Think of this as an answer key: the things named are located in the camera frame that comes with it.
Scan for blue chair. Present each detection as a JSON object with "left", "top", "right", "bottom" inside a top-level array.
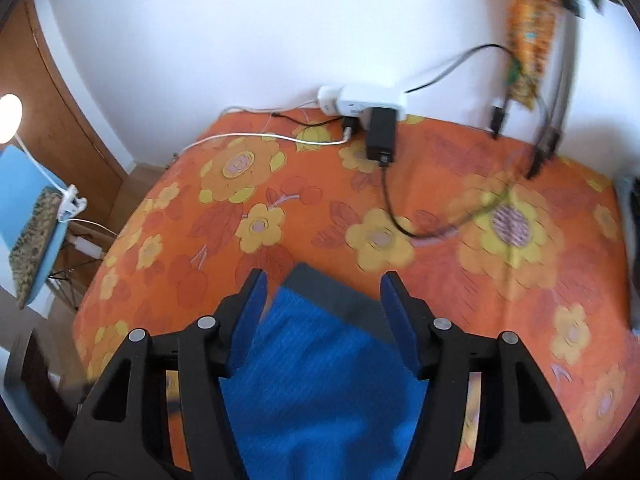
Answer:
[{"left": 0, "top": 145, "right": 69, "bottom": 306}]

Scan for orange floral bed sheet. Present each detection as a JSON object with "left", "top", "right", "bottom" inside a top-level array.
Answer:
[{"left": 73, "top": 108, "right": 632, "bottom": 469}]

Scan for white charging cable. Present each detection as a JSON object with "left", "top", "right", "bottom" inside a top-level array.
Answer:
[{"left": 176, "top": 133, "right": 351, "bottom": 157}]

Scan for patterned seat cushion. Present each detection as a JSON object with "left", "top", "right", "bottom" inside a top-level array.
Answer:
[{"left": 9, "top": 186, "right": 63, "bottom": 310}]

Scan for grey hanging cables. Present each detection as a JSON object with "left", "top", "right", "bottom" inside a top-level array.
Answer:
[{"left": 528, "top": 0, "right": 586, "bottom": 181}]

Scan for white power strip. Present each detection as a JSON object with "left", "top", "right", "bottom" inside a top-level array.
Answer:
[{"left": 336, "top": 83, "right": 407, "bottom": 122}]

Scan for orange patterned hanging cloth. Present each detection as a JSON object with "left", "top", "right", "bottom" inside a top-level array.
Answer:
[{"left": 506, "top": 0, "right": 563, "bottom": 109}]

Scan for white clip lamp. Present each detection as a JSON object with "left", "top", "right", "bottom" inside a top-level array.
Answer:
[{"left": 0, "top": 94, "right": 88, "bottom": 221}]

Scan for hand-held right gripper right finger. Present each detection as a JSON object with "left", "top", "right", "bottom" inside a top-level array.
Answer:
[{"left": 380, "top": 270, "right": 587, "bottom": 480}]

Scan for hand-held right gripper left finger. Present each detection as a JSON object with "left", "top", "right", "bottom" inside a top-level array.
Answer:
[{"left": 58, "top": 268, "right": 269, "bottom": 480}]

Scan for black power cable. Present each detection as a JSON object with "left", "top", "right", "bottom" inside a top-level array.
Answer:
[{"left": 381, "top": 162, "right": 516, "bottom": 239}]

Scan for white charger plug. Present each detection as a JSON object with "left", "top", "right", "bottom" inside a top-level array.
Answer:
[{"left": 318, "top": 86, "right": 341, "bottom": 117}]

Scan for wooden door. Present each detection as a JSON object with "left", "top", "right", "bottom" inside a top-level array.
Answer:
[{"left": 0, "top": 0, "right": 129, "bottom": 196}]

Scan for blue pants with grey waistband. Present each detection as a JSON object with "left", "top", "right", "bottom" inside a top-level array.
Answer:
[{"left": 218, "top": 262, "right": 432, "bottom": 480}]

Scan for black power adapter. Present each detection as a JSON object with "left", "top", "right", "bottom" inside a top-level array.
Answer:
[{"left": 366, "top": 108, "right": 397, "bottom": 165}]

